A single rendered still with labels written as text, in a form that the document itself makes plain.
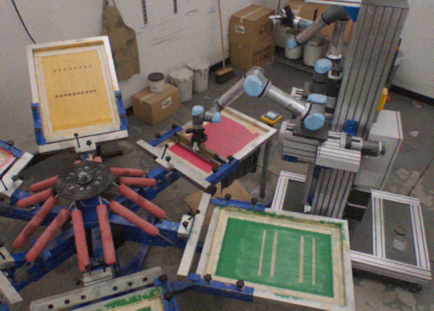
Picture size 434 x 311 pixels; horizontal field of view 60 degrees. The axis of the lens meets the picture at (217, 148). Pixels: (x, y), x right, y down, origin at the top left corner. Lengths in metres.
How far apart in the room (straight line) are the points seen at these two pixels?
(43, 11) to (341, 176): 2.99
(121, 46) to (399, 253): 3.41
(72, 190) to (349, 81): 1.75
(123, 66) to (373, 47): 2.94
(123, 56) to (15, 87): 1.20
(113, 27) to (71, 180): 2.53
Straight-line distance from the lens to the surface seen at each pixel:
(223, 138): 2.86
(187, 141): 2.69
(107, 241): 1.98
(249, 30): 5.61
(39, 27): 4.00
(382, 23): 2.38
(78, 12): 4.16
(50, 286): 3.38
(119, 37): 4.41
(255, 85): 2.20
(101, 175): 2.11
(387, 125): 2.79
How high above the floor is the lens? 2.69
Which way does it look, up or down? 39 degrees down
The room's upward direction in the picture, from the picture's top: 1 degrees clockwise
